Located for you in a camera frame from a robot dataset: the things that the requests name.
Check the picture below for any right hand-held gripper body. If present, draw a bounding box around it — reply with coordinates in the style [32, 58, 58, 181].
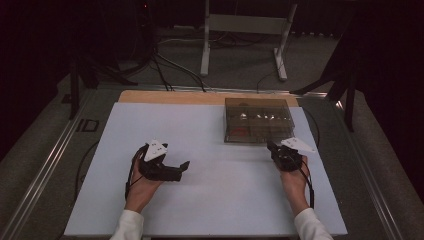
[271, 136, 317, 173]

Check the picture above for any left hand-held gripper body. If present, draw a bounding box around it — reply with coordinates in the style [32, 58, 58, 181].
[137, 138, 184, 183]

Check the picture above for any smoked transparent drawer box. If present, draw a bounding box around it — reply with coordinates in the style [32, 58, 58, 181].
[223, 97, 296, 145]

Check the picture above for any person's right hand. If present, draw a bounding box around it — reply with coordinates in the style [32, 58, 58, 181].
[280, 155, 312, 216]

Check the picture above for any person's left hand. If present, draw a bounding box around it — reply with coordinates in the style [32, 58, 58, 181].
[125, 162, 165, 213]

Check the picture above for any white table sheet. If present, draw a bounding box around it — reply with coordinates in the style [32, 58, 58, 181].
[63, 101, 349, 238]

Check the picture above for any black tripod stand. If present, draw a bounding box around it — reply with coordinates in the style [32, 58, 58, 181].
[66, 54, 139, 122]
[289, 31, 359, 133]

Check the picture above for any white metal stand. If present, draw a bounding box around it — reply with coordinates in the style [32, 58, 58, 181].
[199, 0, 299, 83]

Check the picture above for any left hand-held gripper black cable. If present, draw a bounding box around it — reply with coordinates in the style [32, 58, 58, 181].
[124, 144, 148, 202]

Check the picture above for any hand-held gripper black cable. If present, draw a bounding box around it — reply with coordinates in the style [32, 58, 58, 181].
[124, 144, 148, 202]
[298, 156, 316, 210]

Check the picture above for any right hand-held gripper black cable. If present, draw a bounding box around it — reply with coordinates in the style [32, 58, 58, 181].
[298, 156, 316, 210]

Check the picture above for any metal floor rail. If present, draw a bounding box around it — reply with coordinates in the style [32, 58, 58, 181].
[331, 99, 405, 240]
[0, 89, 98, 240]

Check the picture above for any black floor cable bundle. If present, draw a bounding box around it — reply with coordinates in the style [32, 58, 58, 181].
[149, 49, 208, 93]

